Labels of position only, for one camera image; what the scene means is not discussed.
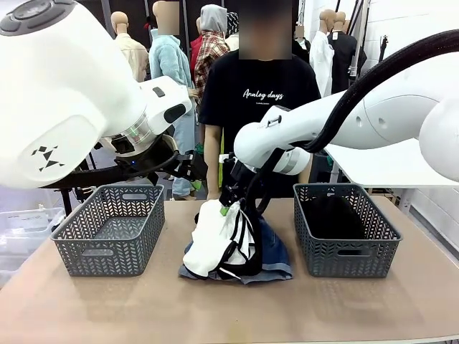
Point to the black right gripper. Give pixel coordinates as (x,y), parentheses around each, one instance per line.
(238,179)

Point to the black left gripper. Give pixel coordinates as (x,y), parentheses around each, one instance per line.
(191,166)

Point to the white garment with black trim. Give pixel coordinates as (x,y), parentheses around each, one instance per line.
(211,240)

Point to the blue denim shorts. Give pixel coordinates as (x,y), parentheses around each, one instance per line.
(276,247)

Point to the person's left forearm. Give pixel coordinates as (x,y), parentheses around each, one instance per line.
(305,175)

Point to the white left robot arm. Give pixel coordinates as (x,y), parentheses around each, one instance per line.
(54,89)

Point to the person's right forearm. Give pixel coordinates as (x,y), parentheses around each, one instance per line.
(213,157)

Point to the person's right hand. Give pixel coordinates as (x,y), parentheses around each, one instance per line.
(214,193)

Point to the grey plastic lattice basket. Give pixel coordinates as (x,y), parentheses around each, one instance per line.
(107,233)
(344,251)

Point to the mannequin in light blue fleece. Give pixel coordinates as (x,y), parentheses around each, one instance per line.
(168,61)

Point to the person in black T-shirt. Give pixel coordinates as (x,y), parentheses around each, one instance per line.
(265,75)

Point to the mannequin in red top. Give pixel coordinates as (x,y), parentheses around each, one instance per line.
(193,50)

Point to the mannequin in plaid hoodie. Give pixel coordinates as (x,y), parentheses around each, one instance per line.
(211,50)

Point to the mannequin in cream shirt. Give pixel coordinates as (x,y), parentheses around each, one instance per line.
(134,53)

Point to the large white table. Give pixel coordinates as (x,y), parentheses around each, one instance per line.
(387,168)

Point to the mannequin in white shirt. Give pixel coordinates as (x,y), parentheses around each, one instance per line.
(321,64)

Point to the clear plastic storage box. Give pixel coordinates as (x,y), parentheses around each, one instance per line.
(25,225)

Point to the mannequin in black jacket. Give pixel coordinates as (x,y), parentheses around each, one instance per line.
(344,57)

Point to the black light stand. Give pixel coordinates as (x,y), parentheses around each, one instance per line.
(383,46)

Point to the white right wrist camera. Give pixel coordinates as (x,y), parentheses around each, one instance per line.
(223,157)

